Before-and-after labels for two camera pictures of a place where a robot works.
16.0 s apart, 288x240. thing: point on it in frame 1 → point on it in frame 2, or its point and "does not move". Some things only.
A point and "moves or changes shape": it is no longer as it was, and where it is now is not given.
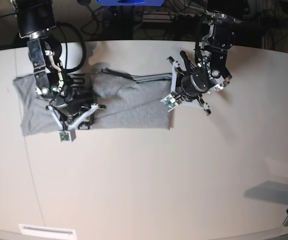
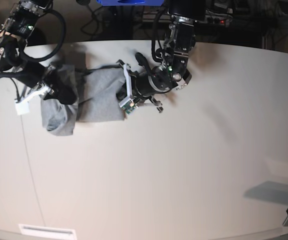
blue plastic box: (130, 2) does not move
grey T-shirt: (124, 100) moves or changes shape
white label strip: (47, 231) does not move
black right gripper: (195, 81) → (146, 82)
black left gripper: (72, 102) → (32, 73)
